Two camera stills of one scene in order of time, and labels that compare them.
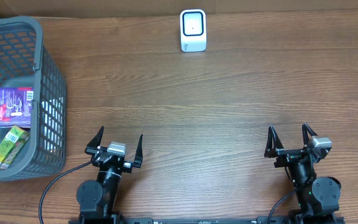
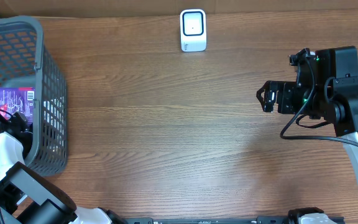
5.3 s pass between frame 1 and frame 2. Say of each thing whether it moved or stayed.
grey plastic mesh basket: stayed
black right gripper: moved
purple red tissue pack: stayed
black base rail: stayed
